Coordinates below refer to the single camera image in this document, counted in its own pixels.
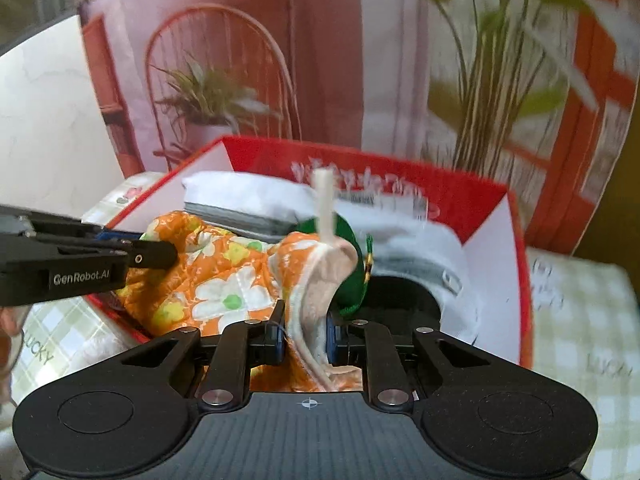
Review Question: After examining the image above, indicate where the green fabric piece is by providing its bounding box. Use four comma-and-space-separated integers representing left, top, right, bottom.
294, 211, 376, 319

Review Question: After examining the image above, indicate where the orange floral quilted cloth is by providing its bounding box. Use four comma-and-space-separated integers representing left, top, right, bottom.
115, 167, 364, 394

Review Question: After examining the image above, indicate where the printed room scene backdrop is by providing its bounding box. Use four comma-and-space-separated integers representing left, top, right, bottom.
77, 0, 639, 253

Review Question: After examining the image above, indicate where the person's left hand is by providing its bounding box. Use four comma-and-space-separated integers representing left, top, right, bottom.
0, 304, 32, 404

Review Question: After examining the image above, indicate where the red strawberry cardboard box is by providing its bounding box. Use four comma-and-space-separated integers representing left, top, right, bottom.
85, 136, 533, 367

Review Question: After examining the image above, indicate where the green plaid tablecloth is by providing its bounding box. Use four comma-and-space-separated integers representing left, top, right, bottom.
11, 172, 639, 479

